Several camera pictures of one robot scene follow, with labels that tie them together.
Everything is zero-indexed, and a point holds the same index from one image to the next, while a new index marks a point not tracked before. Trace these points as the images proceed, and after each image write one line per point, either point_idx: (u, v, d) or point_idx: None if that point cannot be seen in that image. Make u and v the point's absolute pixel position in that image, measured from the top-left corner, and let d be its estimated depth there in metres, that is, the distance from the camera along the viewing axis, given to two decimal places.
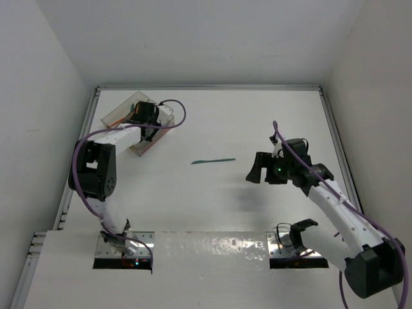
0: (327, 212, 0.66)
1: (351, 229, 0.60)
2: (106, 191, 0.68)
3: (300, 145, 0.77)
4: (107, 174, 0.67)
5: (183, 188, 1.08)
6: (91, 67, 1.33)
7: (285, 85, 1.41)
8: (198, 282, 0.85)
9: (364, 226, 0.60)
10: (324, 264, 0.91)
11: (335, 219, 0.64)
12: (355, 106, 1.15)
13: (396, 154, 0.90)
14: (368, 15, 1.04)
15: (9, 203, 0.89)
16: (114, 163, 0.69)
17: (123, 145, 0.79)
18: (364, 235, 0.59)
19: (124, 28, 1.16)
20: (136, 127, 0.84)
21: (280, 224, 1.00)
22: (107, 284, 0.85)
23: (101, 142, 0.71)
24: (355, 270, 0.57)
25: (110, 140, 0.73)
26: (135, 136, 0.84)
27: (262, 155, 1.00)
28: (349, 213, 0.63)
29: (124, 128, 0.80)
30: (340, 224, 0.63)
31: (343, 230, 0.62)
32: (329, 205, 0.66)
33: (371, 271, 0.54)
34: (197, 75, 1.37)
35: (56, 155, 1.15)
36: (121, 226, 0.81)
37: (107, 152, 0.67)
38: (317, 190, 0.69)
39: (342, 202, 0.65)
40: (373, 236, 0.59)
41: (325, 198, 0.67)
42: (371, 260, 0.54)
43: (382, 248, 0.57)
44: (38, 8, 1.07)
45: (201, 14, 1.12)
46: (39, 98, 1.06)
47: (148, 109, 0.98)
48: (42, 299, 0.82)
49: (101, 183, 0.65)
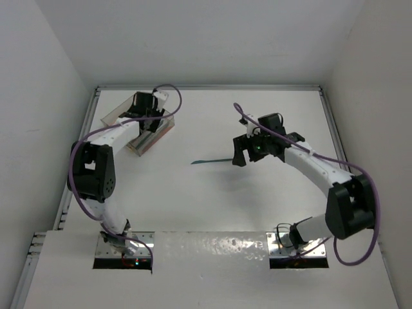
0: (302, 167, 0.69)
1: (322, 173, 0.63)
2: (105, 192, 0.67)
3: (273, 117, 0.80)
4: (106, 176, 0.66)
5: (183, 188, 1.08)
6: (90, 67, 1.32)
7: (285, 85, 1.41)
8: (198, 282, 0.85)
9: (333, 168, 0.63)
10: (324, 264, 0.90)
11: (309, 170, 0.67)
12: (355, 106, 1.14)
13: (395, 154, 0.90)
14: (368, 14, 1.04)
15: (9, 203, 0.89)
16: (112, 163, 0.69)
17: (121, 142, 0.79)
18: (335, 176, 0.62)
19: (124, 27, 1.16)
20: (134, 121, 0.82)
21: (281, 224, 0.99)
22: (107, 284, 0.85)
23: (98, 143, 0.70)
24: (332, 211, 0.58)
25: (107, 140, 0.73)
26: (133, 130, 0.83)
27: (239, 139, 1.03)
28: (320, 161, 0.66)
29: (121, 125, 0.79)
30: (313, 173, 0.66)
31: (317, 177, 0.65)
32: (302, 160, 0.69)
33: (344, 205, 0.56)
34: (197, 75, 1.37)
35: (56, 155, 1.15)
36: (121, 226, 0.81)
37: (105, 154, 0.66)
38: (290, 150, 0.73)
39: (312, 154, 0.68)
40: (344, 176, 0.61)
41: (297, 154, 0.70)
42: (341, 192, 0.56)
43: (353, 187, 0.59)
44: (38, 8, 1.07)
45: (201, 14, 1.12)
46: (38, 98, 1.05)
47: (147, 100, 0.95)
48: (43, 299, 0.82)
49: (100, 184, 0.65)
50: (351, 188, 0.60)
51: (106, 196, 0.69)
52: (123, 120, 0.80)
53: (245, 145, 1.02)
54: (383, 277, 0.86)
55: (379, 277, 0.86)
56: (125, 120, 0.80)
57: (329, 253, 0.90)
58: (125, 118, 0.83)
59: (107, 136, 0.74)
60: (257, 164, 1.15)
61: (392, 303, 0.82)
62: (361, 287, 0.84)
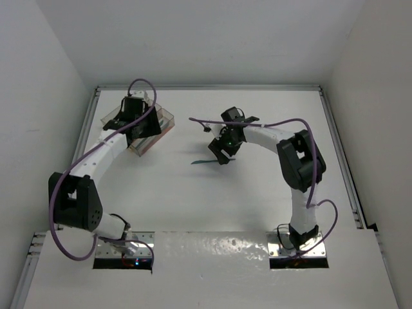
0: (260, 138, 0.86)
1: (273, 136, 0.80)
2: (92, 223, 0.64)
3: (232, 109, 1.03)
4: (90, 209, 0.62)
5: (183, 188, 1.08)
6: (91, 67, 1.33)
7: (285, 85, 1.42)
8: (198, 282, 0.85)
9: (280, 132, 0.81)
10: (324, 264, 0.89)
11: (264, 139, 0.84)
12: (355, 106, 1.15)
13: (394, 154, 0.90)
14: (368, 14, 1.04)
15: (9, 203, 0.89)
16: (96, 192, 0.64)
17: (107, 161, 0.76)
18: (282, 136, 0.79)
19: (124, 27, 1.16)
20: (117, 135, 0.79)
21: (281, 224, 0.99)
22: (107, 284, 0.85)
23: (79, 172, 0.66)
24: (285, 166, 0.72)
25: (89, 167, 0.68)
26: (119, 144, 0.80)
27: (214, 143, 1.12)
28: (270, 130, 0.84)
29: (103, 145, 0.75)
30: (266, 140, 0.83)
31: (270, 141, 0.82)
32: (257, 133, 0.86)
33: (290, 157, 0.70)
34: (198, 75, 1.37)
35: (56, 155, 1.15)
36: (120, 229, 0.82)
37: (85, 186, 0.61)
38: (248, 129, 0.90)
39: (264, 127, 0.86)
40: (288, 134, 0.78)
41: (253, 131, 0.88)
42: (286, 145, 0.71)
43: (299, 142, 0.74)
44: (38, 8, 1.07)
45: (201, 14, 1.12)
46: (38, 98, 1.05)
47: (135, 105, 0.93)
48: (42, 299, 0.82)
49: (84, 219, 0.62)
50: (298, 145, 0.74)
51: (94, 224, 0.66)
52: (106, 138, 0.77)
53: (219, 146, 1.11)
54: (382, 277, 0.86)
55: (378, 277, 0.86)
56: (108, 138, 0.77)
57: (329, 253, 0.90)
58: (107, 132, 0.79)
59: (89, 161, 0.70)
60: (257, 164, 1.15)
61: (392, 304, 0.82)
62: (361, 287, 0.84)
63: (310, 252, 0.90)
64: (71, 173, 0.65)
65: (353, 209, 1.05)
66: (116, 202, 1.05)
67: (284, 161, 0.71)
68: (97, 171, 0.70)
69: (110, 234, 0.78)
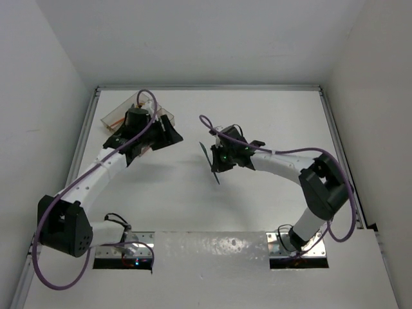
0: (271, 167, 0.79)
1: (288, 165, 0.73)
2: (79, 250, 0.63)
3: (231, 131, 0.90)
4: (77, 236, 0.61)
5: (183, 188, 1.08)
6: (91, 67, 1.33)
7: (283, 85, 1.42)
8: (199, 282, 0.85)
9: (297, 159, 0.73)
10: (324, 264, 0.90)
11: (278, 167, 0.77)
12: (355, 106, 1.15)
13: (395, 156, 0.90)
14: (369, 14, 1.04)
15: (9, 203, 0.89)
16: (85, 218, 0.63)
17: (102, 183, 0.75)
18: (300, 163, 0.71)
19: (123, 28, 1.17)
20: (114, 156, 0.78)
21: (281, 225, 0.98)
22: (107, 284, 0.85)
23: (71, 197, 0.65)
24: (311, 199, 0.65)
25: (81, 190, 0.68)
26: (117, 164, 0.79)
27: (214, 147, 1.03)
28: (282, 156, 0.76)
29: (101, 167, 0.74)
30: (282, 168, 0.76)
31: (286, 171, 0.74)
32: (268, 162, 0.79)
33: (317, 189, 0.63)
34: (197, 75, 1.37)
35: (56, 155, 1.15)
36: (117, 233, 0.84)
37: (73, 214, 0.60)
38: (256, 156, 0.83)
39: (274, 154, 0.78)
40: (306, 161, 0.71)
41: (262, 158, 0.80)
42: (309, 176, 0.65)
43: (319, 167, 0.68)
44: (38, 8, 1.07)
45: (200, 14, 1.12)
46: (38, 98, 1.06)
47: (138, 120, 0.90)
48: (42, 299, 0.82)
49: (70, 244, 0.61)
50: (318, 170, 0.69)
51: (82, 250, 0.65)
52: (103, 158, 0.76)
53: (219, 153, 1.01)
54: (382, 278, 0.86)
55: (378, 277, 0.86)
56: (105, 158, 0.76)
57: (329, 253, 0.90)
58: (105, 152, 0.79)
59: (82, 185, 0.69)
60: None
61: (392, 304, 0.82)
62: (360, 288, 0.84)
63: (310, 252, 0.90)
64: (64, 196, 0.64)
65: (353, 209, 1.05)
66: (116, 202, 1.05)
67: (309, 194, 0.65)
68: (89, 196, 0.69)
69: (109, 239, 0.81)
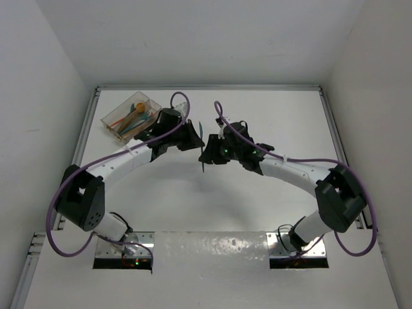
0: (282, 174, 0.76)
1: (303, 175, 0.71)
2: (88, 224, 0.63)
3: (242, 132, 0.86)
4: (91, 210, 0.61)
5: (183, 188, 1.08)
6: (90, 67, 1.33)
7: (284, 84, 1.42)
8: (198, 282, 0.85)
9: (311, 168, 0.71)
10: (324, 264, 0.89)
11: (289, 176, 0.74)
12: (355, 106, 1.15)
13: (395, 155, 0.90)
14: (368, 15, 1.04)
15: (9, 203, 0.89)
16: (103, 194, 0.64)
17: (126, 170, 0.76)
18: (314, 174, 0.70)
19: (123, 28, 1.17)
20: (143, 147, 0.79)
21: (281, 226, 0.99)
22: (107, 283, 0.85)
23: (96, 172, 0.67)
24: (327, 210, 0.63)
25: (106, 168, 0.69)
26: (143, 156, 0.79)
27: (212, 138, 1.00)
28: (295, 165, 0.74)
29: (129, 151, 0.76)
30: (294, 177, 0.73)
31: (299, 181, 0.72)
32: (279, 168, 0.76)
33: (334, 199, 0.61)
34: (198, 74, 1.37)
35: (56, 156, 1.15)
36: (120, 233, 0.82)
37: (94, 187, 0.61)
38: (264, 163, 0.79)
39: (286, 160, 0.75)
40: (322, 172, 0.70)
41: (273, 163, 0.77)
42: (326, 189, 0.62)
43: (334, 177, 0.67)
44: (37, 8, 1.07)
45: (200, 14, 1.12)
46: (38, 98, 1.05)
47: (169, 120, 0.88)
48: (42, 299, 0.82)
49: (82, 215, 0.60)
50: (333, 180, 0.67)
51: (89, 227, 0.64)
52: (132, 147, 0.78)
53: (217, 145, 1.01)
54: (382, 277, 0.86)
55: (378, 276, 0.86)
56: (134, 147, 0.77)
57: (329, 253, 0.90)
58: (135, 142, 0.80)
59: (107, 164, 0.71)
60: None
61: (392, 304, 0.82)
62: (360, 287, 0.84)
63: (310, 252, 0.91)
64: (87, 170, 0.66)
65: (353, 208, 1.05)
66: (116, 202, 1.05)
67: (327, 205, 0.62)
68: (112, 176, 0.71)
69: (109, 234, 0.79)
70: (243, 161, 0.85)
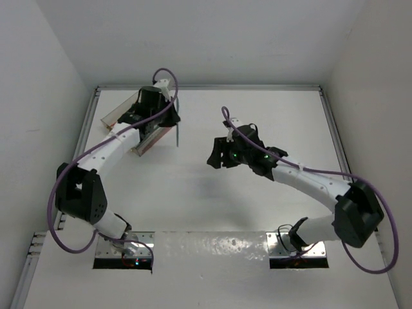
0: (296, 183, 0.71)
1: (320, 188, 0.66)
2: (94, 217, 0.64)
3: (251, 136, 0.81)
4: (93, 203, 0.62)
5: (183, 188, 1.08)
6: (91, 67, 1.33)
7: (284, 84, 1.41)
8: (198, 282, 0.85)
9: (329, 181, 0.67)
10: (324, 264, 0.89)
11: (304, 186, 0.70)
12: (355, 106, 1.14)
13: (396, 155, 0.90)
14: (368, 14, 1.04)
15: (9, 203, 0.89)
16: (101, 186, 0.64)
17: (116, 156, 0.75)
18: (333, 187, 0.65)
19: (123, 28, 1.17)
20: (131, 131, 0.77)
21: (281, 226, 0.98)
22: (107, 283, 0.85)
23: (87, 165, 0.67)
24: (345, 226, 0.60)
25: (97, 160, 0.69)
26: (131, 139, 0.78)
27: (221, 141, 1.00)
28: (313, 176, 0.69)
29: (116, 137, 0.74)
30: (310, 188, 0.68)
31: (315, 192, 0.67)
32: (293, 177, 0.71)
33: (354, 217, 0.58)
34: (198, 74, 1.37)
35: (56, 156, 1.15)
36: (121, 230, 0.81)
37: (91, 181, 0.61)
38: (278, 170, 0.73)
39: (302, 170, 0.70)
40: (341, 185, 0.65)
41: (288, 172, 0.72)
42: (346, 205, 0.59)
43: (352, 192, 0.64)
44: (37, 8, 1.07)
45: (200, 14, 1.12)
46: (38, 98, 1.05)
47: (152, 98, 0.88)
48: (42, 299, 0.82)
49: (86, 210, 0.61)
50: (351, 194, 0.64)
51: (96, 220, 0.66)
52: (118, 132, 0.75)
53: (226, 149, 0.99)
54: (382, 277, 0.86)
55: (378, 276, 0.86)
56: (120, 132, 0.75)
57: (329, 253, 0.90)
58: (120, 127, 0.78)
59: (98, 155, 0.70)
60: None
61: (392, 304, 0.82)
62: (360, 287, 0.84)
63: (310, 252, 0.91)
64: (79, 165, 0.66)
65: None
66: (116, 202, 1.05)
67: (345, 222, 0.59)
68: (105, 166, 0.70)
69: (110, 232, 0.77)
70: (253, 166, 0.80)
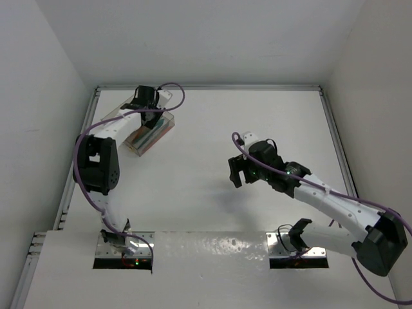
0: (319, 206, 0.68)
1: (348, 215, 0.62)
2: (111, 183, 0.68)
3: (268, 151, 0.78)
4: (110, 168, 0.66)
5: (183, 188, 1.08)
6: (91, 67, 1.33)
7: (284, 84, 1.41)
8: (198, 282, 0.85)
9: (358, 208, 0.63)
10: (324, 264, 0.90)
11: (329, 211, 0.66)
12: (355, 106, 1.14)
13: (395, 155, 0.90)
14: (368, 14, 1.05)
15: (10, 203, 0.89)
16: (115, 154, 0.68)
17: (123, 135, 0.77)
18: (362, 216, 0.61)
19: (123, 28, 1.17)
20: (135, 113, 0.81)
21: (281, 225, 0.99)
22: (107, 283, 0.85)
23: (101, 135, 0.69)
24: (369, 255, 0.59)
25: (111, 132, 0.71)
26: (135, 121, 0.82)
27: (235, 159, 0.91)
28: (340, 200, 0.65)
29: (123, 116, 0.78)
30: (336, 214, 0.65)
31: (341, 219, 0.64)
32: (318, 200, 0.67)
33: (383, 249, 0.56)
34: (198, 75, 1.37)
35: (56, 156, 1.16)
36: (123, 223, 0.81)
37: (109, 146, 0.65)
38: (300, 190, 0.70)
39: (328, 193, 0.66)
40: (369, 214, 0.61)
41: (312, 194, 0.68)
42: (376, 237, 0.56)
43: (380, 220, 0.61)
44: (38, 8, 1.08)
45: (201, 14, 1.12)
46: (38, 98, 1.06)
47: (148, 92, 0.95)
48: (43, 298, 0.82)
49: (104, 176, 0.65)
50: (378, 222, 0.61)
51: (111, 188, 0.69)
52: (125, 112, 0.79)
53: (244, 166, 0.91)
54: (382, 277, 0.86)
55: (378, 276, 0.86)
56: (126, 112, 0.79)
57: (329, 253, 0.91)
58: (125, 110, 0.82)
59: (110, 128, 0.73)
60: None
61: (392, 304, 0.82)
62: (360, 288, 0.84)
63: (309, 252, 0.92)
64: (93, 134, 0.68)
65: None
66: None
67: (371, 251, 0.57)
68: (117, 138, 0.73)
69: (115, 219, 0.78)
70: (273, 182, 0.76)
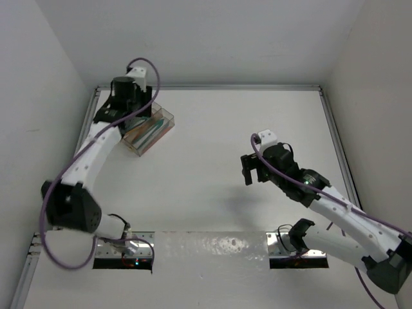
0: (338, 222, 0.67)
1: (370, 236, 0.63)
2: (91, 226, 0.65)
3: (285, 156, 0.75)
4: (87, 215, 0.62)
5: (183, 188, 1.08)
6: (90, 67, 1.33)
7: (283, 84, 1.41)
8: (198, 282, 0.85)
9: (378, 229, 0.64)
10: (324, 264, 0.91)
11: (349, 228, 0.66)
12: (355, 107, 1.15)
13: (395, 155, 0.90)
14: (368, 15, 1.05)
15: (10, 203, 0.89)
16: (90, 197, 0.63)
17: (100, 160, 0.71)
18: (383, 239, 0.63)
19: (123, 28, 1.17)
20: (109, 129, 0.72)
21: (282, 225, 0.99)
22: (107, 283, 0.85)
23: (71, 179, 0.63)
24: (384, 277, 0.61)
25: (81, 171, 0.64)
26: (112, 138, 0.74)
27: (248, 158, 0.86)
28: (362, 219, 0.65)
29: (96, 141, 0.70)
30: (356, 232, 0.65)
31: (361, 239, 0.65)
32: (338, 217, 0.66)
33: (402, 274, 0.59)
34: (197, 75, 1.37)
35: (56, 156, 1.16)
36: (120, 230, 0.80)
37: (80, 196, 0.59)
38: (320, 203, 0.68)
39: (350, 211, 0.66)
40: (390, 237, 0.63)
41: (332, 210, 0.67)
42: (397, 263, 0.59)
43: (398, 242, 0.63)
44: (38, 8, 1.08)
45: (200, 13, 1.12)
46: (38, 98, 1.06)
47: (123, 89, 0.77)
48: (43, 298, 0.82)
49: (83, 223, 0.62)
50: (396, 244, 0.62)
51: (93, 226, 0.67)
52: (96, 134, 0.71)
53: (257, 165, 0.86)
54: None
55: None
56: (98, 134, 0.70)
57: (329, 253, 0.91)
58: (98, 127, 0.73)
59: (81, 164, 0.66)
60: None
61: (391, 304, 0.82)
62: (360, 288, 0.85)
63: (309, 252, 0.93)
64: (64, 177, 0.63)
65: None
66: (116, 203, 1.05)
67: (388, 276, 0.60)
68: (90, 174, 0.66)
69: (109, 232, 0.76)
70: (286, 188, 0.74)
